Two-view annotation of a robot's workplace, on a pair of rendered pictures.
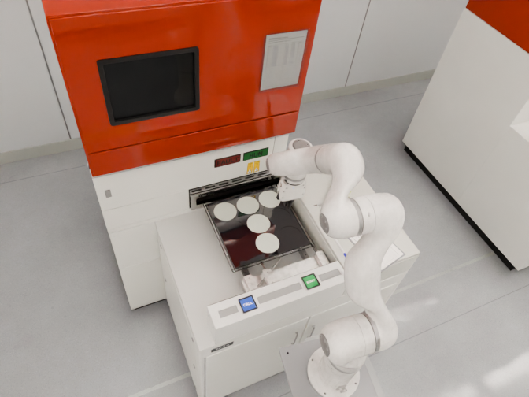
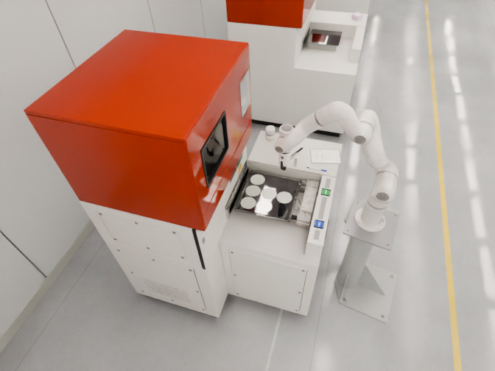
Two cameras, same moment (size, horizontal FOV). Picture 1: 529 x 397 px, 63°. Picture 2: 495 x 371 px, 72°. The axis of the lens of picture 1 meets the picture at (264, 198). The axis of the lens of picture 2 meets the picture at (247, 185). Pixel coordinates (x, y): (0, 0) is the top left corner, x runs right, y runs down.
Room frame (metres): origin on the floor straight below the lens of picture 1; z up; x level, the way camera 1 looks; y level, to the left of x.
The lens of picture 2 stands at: (0.07, 1.06, 2.62)
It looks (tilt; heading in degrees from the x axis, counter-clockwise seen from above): 48 degrees down; 321
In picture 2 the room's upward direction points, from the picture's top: 3 degrees counter-clockwise
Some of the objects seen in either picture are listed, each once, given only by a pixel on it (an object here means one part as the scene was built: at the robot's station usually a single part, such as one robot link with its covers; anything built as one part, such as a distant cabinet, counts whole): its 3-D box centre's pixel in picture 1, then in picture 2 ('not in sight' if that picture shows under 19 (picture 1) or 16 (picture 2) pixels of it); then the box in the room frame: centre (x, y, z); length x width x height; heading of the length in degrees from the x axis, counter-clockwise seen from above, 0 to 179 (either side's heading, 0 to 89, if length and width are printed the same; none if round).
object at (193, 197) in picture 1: (236, 190); (238, 189); (1.30, 0.13, 0.89); 0.44 x 0.02 x 0.10; 121
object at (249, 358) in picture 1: (271, 291); (283, 230); (1.08, -0.11, 0.41); 0.97 x 0.64 x 0.82; 121
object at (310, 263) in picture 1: (286, 276); (308, 203); (0.91, -0.14, 0.87); 0.36 x 0.08 x 0.03; 121
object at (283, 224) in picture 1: (257, 224); (268, 193); (1.13, 0.01, 0.90); 0.34 x 0.34 x 0.01; 31
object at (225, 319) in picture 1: (279, 301); (321, 214); (0.79, -0.12, 0.89); 0.55 x 0.09 x 0.14; 121
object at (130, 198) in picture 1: (197, 179); (225, 196); (1.22, 0.29, 1.02); 0.82 x 0.03 x 0.40; 121
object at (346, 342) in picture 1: (345, 344); (381, 192); (0.55, -0.32, 1.14); 0.19 x 0.12 x 0.24; 115
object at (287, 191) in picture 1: (291, 185); (284, 154); (1.11, -0.09, 1.20); 0.10 x 0.07 x 0.11; 115
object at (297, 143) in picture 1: (297, 159); (286, 137); (1.10, -0.09, 1.35); 0.09 x 0.08 x 0.13; 115
